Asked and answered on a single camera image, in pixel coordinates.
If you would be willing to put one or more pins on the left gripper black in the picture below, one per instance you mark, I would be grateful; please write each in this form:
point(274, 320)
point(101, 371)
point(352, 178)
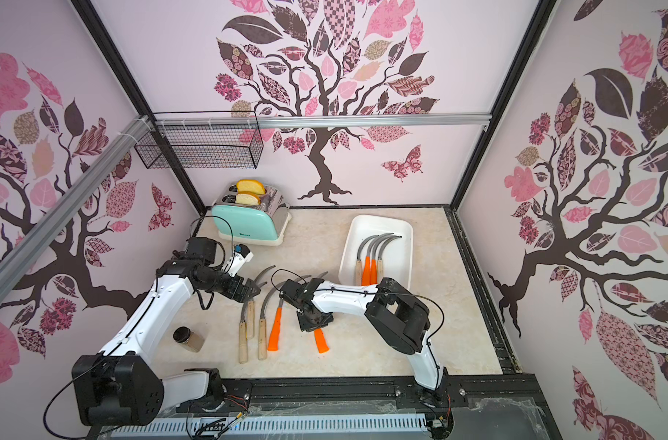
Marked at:
point(241, 296)

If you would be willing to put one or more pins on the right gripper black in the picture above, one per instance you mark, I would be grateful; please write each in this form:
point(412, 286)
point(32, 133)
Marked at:
point(312, 317)

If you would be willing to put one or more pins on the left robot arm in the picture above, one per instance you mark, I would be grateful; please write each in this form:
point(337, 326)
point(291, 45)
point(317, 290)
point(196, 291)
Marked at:
point(117, 386)

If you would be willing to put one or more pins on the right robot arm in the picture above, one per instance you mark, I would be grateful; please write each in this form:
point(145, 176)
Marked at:
point(399, 317)

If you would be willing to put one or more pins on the white storage box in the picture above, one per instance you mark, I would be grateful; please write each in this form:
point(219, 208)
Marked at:
point(398, 256)

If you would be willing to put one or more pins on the small jar with black lid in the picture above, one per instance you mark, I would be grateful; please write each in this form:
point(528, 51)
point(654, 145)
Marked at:
point(188, 339)

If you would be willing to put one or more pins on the mint green toaster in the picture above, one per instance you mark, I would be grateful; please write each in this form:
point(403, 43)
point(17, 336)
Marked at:
point(263, 225)

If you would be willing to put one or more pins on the pale bread slice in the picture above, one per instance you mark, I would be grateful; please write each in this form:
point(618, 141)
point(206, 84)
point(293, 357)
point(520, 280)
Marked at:
point(248, 198)

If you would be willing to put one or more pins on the yellow bread slice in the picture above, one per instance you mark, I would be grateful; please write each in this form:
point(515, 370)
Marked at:
point(251, 186)

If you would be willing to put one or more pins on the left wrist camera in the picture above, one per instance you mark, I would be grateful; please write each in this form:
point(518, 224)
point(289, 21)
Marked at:
point(241, 255)

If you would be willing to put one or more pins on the black wire basket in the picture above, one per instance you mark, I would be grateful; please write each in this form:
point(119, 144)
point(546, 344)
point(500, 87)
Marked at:
point(202, 140)

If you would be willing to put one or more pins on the white cable duct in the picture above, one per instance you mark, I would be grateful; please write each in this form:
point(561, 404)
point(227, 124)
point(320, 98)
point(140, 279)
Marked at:
point(277, 426)

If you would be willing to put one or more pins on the aluminium rail back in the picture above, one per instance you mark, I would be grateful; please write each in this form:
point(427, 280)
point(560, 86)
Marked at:
point(321, 121)

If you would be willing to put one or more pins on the aluminium rail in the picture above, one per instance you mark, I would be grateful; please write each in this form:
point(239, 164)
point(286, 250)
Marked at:
point(19, 261)
point(321, 121)

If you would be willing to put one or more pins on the aluminium rail left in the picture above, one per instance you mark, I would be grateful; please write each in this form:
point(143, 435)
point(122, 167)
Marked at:
point(19, 261)

